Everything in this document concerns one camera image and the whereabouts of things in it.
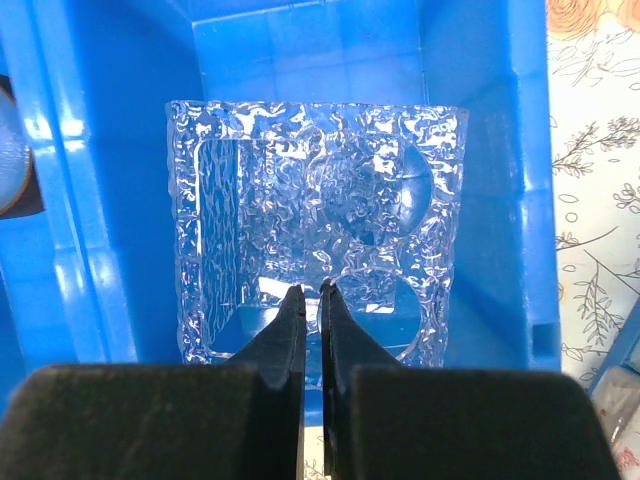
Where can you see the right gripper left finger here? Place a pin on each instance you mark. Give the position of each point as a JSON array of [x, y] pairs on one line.
[[242, 419]]

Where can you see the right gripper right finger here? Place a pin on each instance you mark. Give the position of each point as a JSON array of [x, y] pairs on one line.
[[384, 420]]

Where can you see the clear textured acrylic holder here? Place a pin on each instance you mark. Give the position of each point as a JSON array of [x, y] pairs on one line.
[[270, 195]]

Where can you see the right blue divided bin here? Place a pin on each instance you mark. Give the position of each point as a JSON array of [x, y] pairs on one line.
[[91, 277]]

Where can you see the sponge package box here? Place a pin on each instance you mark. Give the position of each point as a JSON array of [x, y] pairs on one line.
[[615, 394]]

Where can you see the clear plastic cup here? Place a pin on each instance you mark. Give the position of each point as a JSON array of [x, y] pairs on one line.
[[20, 191]]

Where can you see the floral table mat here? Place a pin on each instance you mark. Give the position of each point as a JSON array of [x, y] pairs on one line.
[[593, 65]]

